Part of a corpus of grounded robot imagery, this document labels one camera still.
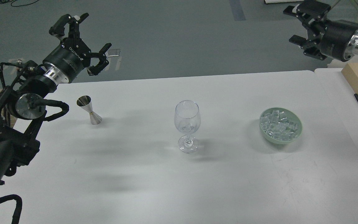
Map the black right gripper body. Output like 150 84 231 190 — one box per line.
318 20 358 62

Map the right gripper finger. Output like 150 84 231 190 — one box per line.
283 0 332 39
289 31 327 61

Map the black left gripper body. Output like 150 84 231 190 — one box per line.
43 40 91 84

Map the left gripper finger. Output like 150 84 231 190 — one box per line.
49 13 89 47
84 43 112 76

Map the steel cocktail jigger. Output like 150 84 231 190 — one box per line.
76 95 102 126

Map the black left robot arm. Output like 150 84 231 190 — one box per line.
0 13 111 224

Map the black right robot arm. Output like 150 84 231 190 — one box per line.
283 0 358 62

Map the green bowl of ice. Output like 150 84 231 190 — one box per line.
258 107 303 145

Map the clear wine glass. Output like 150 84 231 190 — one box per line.
174 100 201 153

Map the black floor cable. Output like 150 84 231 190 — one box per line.
0 0 39 13

